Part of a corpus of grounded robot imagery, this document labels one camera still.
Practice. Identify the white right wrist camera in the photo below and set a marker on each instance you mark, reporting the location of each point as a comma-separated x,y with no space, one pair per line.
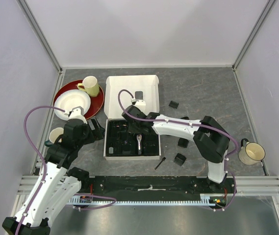
139,103

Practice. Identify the white cardboard box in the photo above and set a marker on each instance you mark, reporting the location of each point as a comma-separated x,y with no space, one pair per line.
129,100

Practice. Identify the yellow mug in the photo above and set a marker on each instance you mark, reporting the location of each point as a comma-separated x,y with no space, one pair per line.
90,86

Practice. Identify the white round plate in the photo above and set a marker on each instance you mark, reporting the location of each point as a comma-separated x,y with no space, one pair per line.
72,99

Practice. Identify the dark red round plate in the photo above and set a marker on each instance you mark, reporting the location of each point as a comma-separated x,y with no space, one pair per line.
96,102

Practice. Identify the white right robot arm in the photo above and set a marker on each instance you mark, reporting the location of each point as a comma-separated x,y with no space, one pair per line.
210,138

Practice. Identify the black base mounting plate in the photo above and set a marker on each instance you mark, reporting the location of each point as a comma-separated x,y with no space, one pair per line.
155,187

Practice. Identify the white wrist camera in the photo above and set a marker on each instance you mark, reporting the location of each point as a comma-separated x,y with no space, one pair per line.
139,103
76,113

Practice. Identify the cream enamel mug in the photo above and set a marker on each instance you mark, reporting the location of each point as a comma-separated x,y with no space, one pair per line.
251,152

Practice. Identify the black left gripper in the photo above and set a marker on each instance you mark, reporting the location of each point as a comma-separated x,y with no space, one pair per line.
98,132

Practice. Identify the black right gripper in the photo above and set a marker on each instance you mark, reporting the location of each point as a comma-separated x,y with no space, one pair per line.
133,129

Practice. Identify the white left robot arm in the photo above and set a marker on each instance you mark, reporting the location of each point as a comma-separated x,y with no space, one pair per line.
57,183

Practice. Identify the small clear oil bottle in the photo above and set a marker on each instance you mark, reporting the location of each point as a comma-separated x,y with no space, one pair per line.
111,150

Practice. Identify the silver black hair clipper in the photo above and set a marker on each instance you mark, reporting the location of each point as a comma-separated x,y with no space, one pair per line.
139,140

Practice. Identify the black plastic tray insert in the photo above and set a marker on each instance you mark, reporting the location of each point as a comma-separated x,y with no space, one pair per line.
125,144

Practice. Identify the light blue cable duct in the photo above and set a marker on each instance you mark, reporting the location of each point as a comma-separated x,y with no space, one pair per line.
84,201

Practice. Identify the white cup green handle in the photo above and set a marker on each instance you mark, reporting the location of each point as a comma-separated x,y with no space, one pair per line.
54,134

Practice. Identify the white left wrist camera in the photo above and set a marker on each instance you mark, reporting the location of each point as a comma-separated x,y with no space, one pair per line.
76,113

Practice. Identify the black cleaning brush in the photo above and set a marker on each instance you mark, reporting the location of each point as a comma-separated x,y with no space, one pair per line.
162,160

